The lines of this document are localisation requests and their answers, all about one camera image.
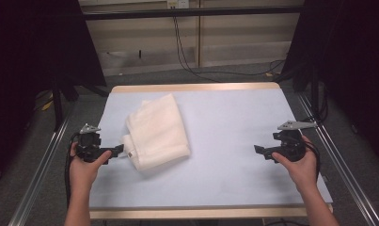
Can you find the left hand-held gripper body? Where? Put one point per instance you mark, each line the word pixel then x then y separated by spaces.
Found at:
pixel 87 147

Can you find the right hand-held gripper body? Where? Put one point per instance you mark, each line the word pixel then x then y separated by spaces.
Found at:
pixel 290 142

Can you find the white towel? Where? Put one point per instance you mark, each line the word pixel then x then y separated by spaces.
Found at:
pixel 159 135

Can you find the person's left hand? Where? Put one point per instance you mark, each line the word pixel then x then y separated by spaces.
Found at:
pixel 82 171

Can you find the person's right hand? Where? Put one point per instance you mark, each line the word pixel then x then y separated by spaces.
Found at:
pixel 300 171

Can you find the light blue mat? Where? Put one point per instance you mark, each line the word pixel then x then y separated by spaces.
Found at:
pixel 234 141

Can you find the black metal stand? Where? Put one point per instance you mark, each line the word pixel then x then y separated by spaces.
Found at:
pixel 57 106

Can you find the yellow tape strip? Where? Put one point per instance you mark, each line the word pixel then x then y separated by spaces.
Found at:
pixel 47 105

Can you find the wooden table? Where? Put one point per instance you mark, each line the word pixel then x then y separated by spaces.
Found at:
pixel 196 214

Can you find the black curtain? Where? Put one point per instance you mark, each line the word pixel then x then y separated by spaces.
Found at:
pixel 27 62
pixel 350 62

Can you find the black horizontal bar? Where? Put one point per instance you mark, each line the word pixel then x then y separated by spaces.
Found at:
pixel 193 12

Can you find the aluminium floor rail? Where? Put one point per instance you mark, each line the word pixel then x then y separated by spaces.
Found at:
pixel 36 179
pixel 344 169

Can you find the white wall outlet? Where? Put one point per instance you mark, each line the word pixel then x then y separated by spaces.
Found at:
pixel 178 3

